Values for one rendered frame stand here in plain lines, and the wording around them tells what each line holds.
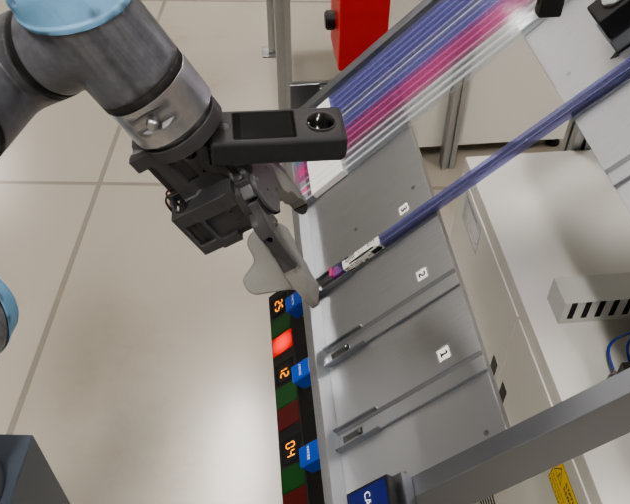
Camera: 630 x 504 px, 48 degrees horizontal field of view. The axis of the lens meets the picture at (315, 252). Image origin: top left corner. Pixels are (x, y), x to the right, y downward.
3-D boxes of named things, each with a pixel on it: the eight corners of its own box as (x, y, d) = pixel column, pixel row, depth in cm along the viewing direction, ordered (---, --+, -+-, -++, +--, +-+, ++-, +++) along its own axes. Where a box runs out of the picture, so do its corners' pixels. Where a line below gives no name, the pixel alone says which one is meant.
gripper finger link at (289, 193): (258, 206, 78) (217, 187, 70) (305, 183, 77) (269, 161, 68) (267, 231, 77) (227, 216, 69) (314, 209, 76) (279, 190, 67)
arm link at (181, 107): (185, 34, 57) (181, 90, 52) (217, 77, 60) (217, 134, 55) (111, 77, 59) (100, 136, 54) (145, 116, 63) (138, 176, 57)
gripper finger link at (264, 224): (288, 262, 67) (243, 180, 65) (304, 255, 66) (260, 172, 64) (277, 280, 62) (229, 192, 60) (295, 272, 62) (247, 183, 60)
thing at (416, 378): (364, 520, 73) (343, 512, 71) (306, 134, 119) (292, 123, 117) (522, 443, 64) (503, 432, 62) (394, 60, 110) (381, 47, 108)
